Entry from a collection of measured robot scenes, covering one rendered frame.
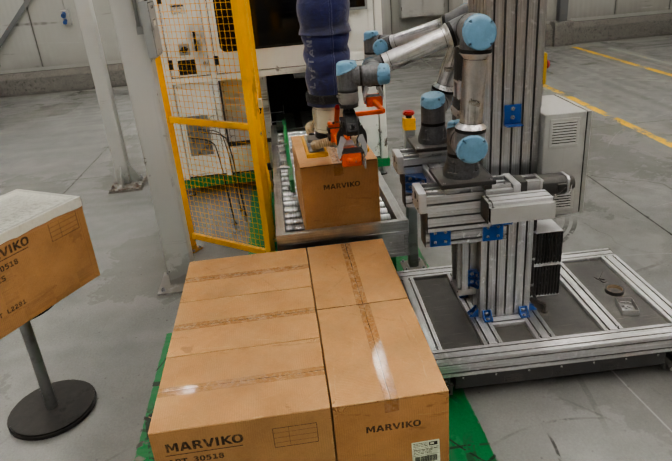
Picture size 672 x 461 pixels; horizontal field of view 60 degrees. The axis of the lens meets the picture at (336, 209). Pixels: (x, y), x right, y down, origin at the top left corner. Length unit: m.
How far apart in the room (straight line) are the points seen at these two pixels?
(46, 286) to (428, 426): 1.67
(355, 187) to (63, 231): 1.39
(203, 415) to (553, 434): 1.47
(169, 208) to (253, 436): 2.02
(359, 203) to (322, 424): 1.35
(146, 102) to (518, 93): 2.09
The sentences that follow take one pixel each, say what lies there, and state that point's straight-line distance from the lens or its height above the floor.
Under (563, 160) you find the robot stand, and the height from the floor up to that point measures 1.02.
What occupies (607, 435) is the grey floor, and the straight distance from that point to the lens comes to 2.84.
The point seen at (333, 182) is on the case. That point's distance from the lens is 3.01.
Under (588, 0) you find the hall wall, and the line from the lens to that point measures 12.98.
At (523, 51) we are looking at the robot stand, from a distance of 2.59.
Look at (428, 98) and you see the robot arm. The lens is 2.86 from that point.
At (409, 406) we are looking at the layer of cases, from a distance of 2.09.
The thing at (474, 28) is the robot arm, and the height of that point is 1.64.
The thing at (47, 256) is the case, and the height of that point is 0.84.
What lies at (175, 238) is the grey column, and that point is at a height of 0.35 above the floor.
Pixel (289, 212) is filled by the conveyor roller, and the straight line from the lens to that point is 3.53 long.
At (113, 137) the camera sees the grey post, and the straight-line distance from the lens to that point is 5.97.
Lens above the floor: 1.90
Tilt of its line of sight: 23 degrees down
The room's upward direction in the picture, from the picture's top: 5 degrees counter-clockwise
